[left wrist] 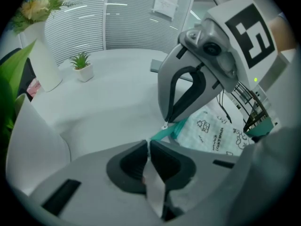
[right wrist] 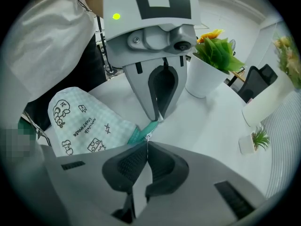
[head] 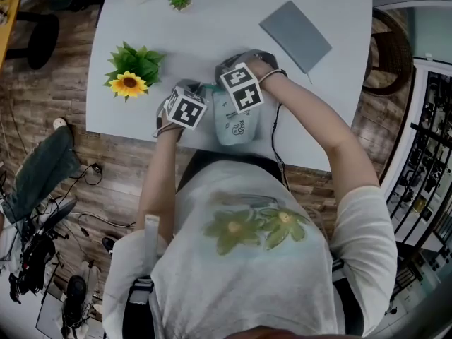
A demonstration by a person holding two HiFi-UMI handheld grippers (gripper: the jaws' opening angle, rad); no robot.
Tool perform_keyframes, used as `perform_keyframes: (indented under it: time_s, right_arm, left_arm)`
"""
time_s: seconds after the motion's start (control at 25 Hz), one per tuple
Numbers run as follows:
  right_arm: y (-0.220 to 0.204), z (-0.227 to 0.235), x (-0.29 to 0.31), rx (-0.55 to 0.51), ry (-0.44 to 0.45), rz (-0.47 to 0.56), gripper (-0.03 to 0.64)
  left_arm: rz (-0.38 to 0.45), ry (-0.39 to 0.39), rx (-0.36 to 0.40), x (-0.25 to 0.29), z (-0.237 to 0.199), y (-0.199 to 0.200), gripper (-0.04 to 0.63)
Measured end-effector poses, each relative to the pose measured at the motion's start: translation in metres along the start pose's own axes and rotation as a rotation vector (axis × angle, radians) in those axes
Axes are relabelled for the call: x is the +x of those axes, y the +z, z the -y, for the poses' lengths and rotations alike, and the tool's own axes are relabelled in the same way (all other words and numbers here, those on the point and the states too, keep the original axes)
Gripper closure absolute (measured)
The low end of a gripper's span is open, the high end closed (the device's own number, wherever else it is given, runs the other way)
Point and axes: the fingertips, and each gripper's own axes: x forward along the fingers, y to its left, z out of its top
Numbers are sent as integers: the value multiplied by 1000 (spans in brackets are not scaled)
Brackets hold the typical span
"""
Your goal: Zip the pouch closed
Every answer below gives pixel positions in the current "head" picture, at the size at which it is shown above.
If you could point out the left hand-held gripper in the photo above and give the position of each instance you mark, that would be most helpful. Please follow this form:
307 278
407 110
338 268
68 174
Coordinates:
185 109

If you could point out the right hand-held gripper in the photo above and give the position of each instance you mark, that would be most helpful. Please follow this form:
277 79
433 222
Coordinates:
243 90

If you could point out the mint green pouch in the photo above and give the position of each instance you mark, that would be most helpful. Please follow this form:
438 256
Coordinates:
236 129

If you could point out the person's right forearm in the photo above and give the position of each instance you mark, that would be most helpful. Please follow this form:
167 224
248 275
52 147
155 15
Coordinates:
318 125

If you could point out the person's left forearm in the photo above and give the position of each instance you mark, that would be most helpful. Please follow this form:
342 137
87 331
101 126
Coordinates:
159 178

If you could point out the person's right hand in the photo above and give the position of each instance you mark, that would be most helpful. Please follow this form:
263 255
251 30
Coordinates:
263 71

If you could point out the potted artificial sunflower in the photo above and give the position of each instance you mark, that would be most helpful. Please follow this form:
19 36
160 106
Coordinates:
128 83

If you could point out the person's black trousers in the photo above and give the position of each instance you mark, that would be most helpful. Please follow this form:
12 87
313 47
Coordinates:
197 161

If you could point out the grey notebook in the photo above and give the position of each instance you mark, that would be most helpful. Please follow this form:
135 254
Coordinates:
296 35

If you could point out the black sneaker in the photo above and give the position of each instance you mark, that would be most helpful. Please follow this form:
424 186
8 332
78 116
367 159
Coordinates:
107 245

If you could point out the brown wicker chair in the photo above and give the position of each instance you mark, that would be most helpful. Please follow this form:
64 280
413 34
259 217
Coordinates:
399 58

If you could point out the yellow table with black base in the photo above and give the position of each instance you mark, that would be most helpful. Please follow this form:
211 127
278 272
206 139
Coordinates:
8 23

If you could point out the person's white flower-print shirt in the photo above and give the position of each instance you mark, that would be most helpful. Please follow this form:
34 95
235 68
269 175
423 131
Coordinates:
247 288

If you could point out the black metal railing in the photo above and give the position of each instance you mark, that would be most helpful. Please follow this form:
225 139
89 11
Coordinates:
420 127

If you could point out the black tripod equipment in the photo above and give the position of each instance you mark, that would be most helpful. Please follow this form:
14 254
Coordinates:
35 253

